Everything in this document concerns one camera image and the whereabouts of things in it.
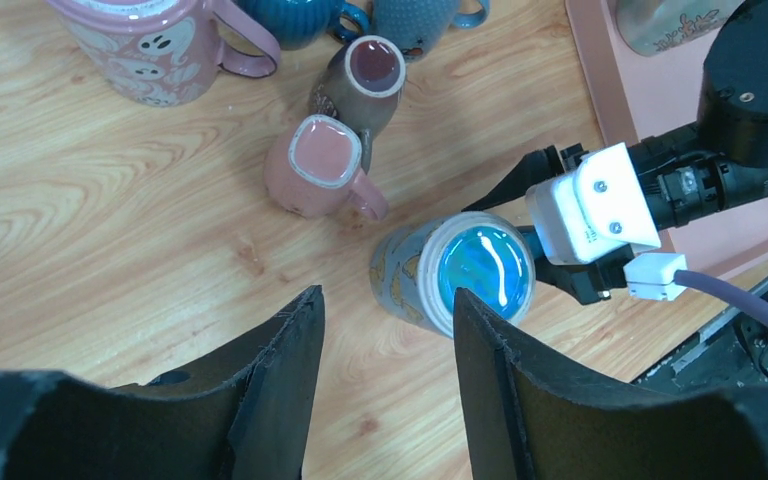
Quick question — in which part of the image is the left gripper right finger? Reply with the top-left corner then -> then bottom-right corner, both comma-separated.
453,288 -> 768,479

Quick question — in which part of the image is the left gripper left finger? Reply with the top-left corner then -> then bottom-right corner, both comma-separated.
0,285 -> 325,479

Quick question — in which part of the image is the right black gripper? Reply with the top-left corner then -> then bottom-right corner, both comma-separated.
467,126 -> 722,305

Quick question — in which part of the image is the blue butterfly mug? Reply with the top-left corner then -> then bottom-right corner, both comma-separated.
369,212 -> 537,338

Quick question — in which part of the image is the pink upside-down mug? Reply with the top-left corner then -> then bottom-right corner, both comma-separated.
50,0 -> 281,107

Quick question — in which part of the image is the dark blue round mug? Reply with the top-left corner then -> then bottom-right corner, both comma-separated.
235,0 -> 370,51

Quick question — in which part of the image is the small pink dotted mug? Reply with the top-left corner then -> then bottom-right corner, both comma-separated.
263,114 -> 389,220

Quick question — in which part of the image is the grey-blue dotted mug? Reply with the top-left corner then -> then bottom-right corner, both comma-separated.
371,0 -> 491,62

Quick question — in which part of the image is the small brown mug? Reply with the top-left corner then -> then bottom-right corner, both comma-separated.
307,35 -> 406,172

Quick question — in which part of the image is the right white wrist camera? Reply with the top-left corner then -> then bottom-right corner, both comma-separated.
525,143 -> 687,305

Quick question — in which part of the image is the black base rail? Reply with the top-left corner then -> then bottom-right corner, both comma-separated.
632,312 -> 768,395

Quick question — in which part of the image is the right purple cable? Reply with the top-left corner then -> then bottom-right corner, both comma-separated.
672,268 -> 768,352

